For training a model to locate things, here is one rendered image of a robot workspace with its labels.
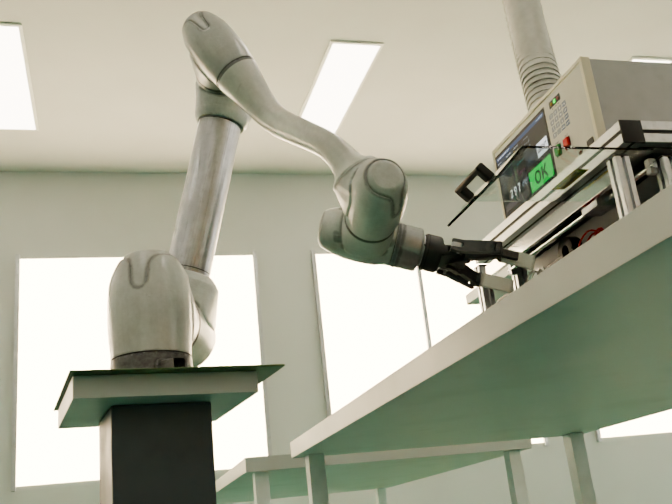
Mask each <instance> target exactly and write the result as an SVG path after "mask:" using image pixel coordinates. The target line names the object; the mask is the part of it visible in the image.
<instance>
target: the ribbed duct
mask: <svg viewBox="0 0 672 504"><path fill-rule="evenodd" d="M501 1H502V4H503V5H504V6H503V10H504V13H505V14H506V15H505V19H506V22H507V23H508V24H507V29H508V31H509V38H510V40H511V46H512V50H513V54H514V58H515V62H516V66H517V70H518V74H519V78H520V82H521V86H522V90H523V94H524V98H525V102H526V106H527V110H528V112H529V111H530V110H531V109H532V108H533V107H534V106H535V105H536V103H537V102H538V101H539V100H540V99H541V98H542V97H543V96H544V95H545V94H546V93H547V92H548V90H549V89H550V88H551V87H552V86H553V85H554V84H555V83H556V82H557V81H558V80H559V79H560V78H561V75H560V71H559V67H558V64H557V61H556V57H555V53H554V51H553V46H552V43H551V39H550V36H549V32H548V28H547V25H546V23H545V16H544V14H543V7H542V5H541V0H501Z"/></svg>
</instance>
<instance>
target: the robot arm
mask: <svg viewBox="0 0 672 504"><path fill-rule="evenodd" d="M182 36H183V41H184V44H185V47H186V49H187V50H188V52H189V57H190V60H191V63H192V66H193V69H194V72H195V75H196V83H195V118H196V121H197V123H198V126H197V131H196V135H195V140H194V144H193V148H192V153H191V157H190V162H189V166H188V170H187V175H186V179H185V184H184V188H183V192H182V197H181V201H180V206H179V210H178V214H177V219H176V223H175V227H174V232H173V236H172V241H171V245H170V249H169V252H167V251H163V250H140V251H135V252H131V253H129V254H127V255H126V256H125V257H124V258H123V259H122V260H120V261H119V263H118V264H117V266H116V268H115V270H114V272H113V274H112V277H111V280H110V283H109V287H108V301H107V329H108V343H109V351H110V369H133V368H167V367H198V366H200V365H201V364H202V363H204V362H205V361H206V360H207V358H208V357H209V356H210V354H211V353H212V351H213V349H214V346H215V342H216V332H215V329H216V317H217V305H218V295H219V291H218V289H217V287H216V285H215V283H214V282H213V280H212V279H211V278H210V274H211V269H212V264H213V260H214V255H215V250H216V245H217V241H218V236H219V231H220V226H221V222H222V217H223V212H224V207H225V202H226V198H227V193H228V188H229V183H230V179H231V174H232V169H233V164H234V160H235V155H236V150H237V145H238V141H239V136H240V134H242V133H243V132H244V131H245V130H246V129H247V127H248V126H249V123H250V121H251V118H252V119H253V120H254V121H255V122H256V123H257V124H258V125H260V126H261V127H262V128H263V129H264V130H266V131H267V132H268V133H270V134H271V135H273V136H275V137H277V138H279V139H281V140H283V141H285V142H288V143H290V144H292V145H295V146H297V147H299V148H302V149H304V150H307V151H309V152H311V153H313V154H316V155H317V156H319V157H320V158H322V159H323V160H324V161H325V162H326V163H327V164H328V166H329V167H330V168H331V170H332V172H333V174H334V177H335V183H334V186H333V190H334V192H335V193H336V196H337V198H338V200H339V203H340V205H341V207H335V208H331V209H327V210H325V211H324V213H323V215H322V218H321V220H320V224H319V228H318V242H319V245H320V247H322V248H323V249H325V250H326V251H328V252H330V253H332V254H334V255H336V256H339V257H341V258H344V259H347V260H351V261H354V262H359V263H363V264H369V265H387V266H391V267H396V268H400V269H405V270H409V271H414V270H415V269H416V267H417V266H418V268H419V270H424V271H428V272H432V273H434V272H436V274H438V275H441V276H445V277H447V278H449V279H451V280H453V281H455V282H457V283H459V284H461V285H463V286H466V287H468V288H470V289H474V287H479V286H480V287H485V288H489V289H493V290H497V291H501V292H505V293H511V292H512V291H513V284H514V280H511V279H507V278H503V277H499V276H495V275H490V274H486V273H482V272H481V273H480V272H478V273H477V272H476V271H475V270H473V269H472V268H470V267H469V266H468V265H466V264H468V263H470V262H471V261H481V260H494V259H497V261H498V262H499V263H500V262H501V263H505V264H509V265H513V266H517V267H521V268H525V269H530V270H533V269H534V264H535V255H531V254H527V253H523V252H519V251H514V250H510V249H506V248H503V246H502V242H501V241H486V240H462V239H457V238H453V239H452V243H451V245H445V244H444V239H443V238H442V237H440V236H436V235H432V234H426V235H425V236H424V230H423V229H422V228H418V227H413V226H409V225H405V224H403V223H399V222H400V220H401V218H402V216H403V213H404V211H405V207H406V204H407V200H408V190H409V189H408V181H407V177H406V175H405V173H404V171H403V169H402V168H401V167H400V166H399V165H398V164H397V163H396V162H394V161H392V160H390V159H387V158H376V157H375V156H373V155H370V156H364V155H362V154H360V153H359V152H357V151H356V150H355V149H354V148H353V147H352V146H350V145H349V144H348V143H347V142H346V141H345V140H343V139H342V138H341V137H339V136H338V135H337V134H335V133H333V132H331V131H330V130H328V129H326V128H323V127H321V126H319V125H317V124H315V123H313V122H310V121H308V120H306V119H304V118H302V117H300V116H297V115H295V114H293V113H291V112H289V111H288V110H286V109H285V108H284V107H283V106H281V104H280V103H279V102H278V101H277V100H276V98H275V97H274V95H273V94H272V92H271V90H270V88H269V86H268V85H267V83H266V81H265V79H264V77H263V75H262V73H261V71H260V69H259V67H258V65H257V63H256V61H255V60H254V58H253V57H252V55H251V54H250V52H249V50H248V48H247V47H246V45H245V44H244V43H243V41H242V40H241V39H240V37H239V36H238V35H237V34H236V33H235V31H234V30H233V29H232V28H231V27H230V26H229V25H228V24H227V23H226V22H225V21H224V20H223V19H221V18H220V17H218V16H217V15H215V14H213V13H210V12H208V11H197V12H194V13H192V14H191V15H190V16H189V17H187V19H186V20H185V21H184V24H183V27H182ZM468 282H469V283H468Z"/></svg>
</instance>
